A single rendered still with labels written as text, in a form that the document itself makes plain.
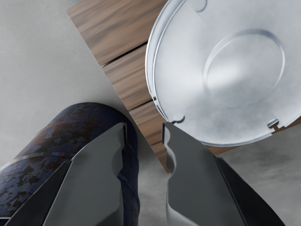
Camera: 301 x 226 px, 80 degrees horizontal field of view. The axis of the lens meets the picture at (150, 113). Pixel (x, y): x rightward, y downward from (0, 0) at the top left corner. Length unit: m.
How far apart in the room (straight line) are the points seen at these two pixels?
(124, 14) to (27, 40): 0.51
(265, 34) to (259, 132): 0.18
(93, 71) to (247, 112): 0.53
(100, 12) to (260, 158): 0.95
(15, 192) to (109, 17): 0.35
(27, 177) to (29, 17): 0.50
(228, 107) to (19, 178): 0.43
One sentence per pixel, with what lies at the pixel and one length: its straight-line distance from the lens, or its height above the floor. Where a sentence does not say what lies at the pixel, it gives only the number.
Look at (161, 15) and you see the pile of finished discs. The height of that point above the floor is 0.37.
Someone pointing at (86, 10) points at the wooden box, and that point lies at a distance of 0.32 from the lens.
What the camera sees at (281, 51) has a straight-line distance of 0.35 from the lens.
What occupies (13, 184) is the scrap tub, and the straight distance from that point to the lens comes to 0.46.
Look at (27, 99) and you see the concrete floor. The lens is 0.85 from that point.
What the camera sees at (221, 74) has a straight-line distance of 0.31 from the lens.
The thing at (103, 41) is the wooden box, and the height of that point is 0.35.
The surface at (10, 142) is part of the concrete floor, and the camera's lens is 1.02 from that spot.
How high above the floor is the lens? 0.66
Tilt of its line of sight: 62 degrees down
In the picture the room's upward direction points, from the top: 176 degrees clockwise
